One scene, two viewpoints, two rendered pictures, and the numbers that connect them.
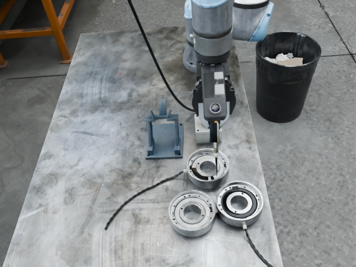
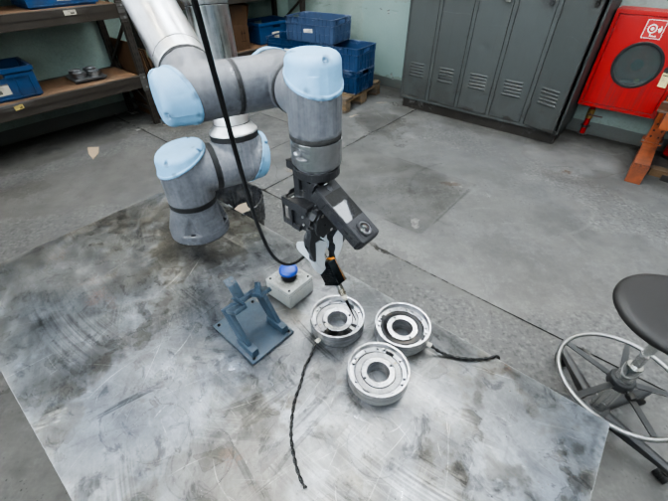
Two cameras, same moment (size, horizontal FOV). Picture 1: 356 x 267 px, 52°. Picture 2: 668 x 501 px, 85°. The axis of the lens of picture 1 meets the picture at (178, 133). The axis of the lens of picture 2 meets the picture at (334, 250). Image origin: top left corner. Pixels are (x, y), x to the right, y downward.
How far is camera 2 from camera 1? 0.46 m
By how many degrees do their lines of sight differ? 39
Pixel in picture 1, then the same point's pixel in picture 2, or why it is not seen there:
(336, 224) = not seen: hidden behind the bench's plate
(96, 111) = (110, 363)
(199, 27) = (317, 132)
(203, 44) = (324, 155)
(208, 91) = (345, 214)
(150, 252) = (382, 455)
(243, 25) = (246, 161)
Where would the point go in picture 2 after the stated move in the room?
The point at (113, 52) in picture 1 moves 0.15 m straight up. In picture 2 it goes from (52, 277) to (15, 225)
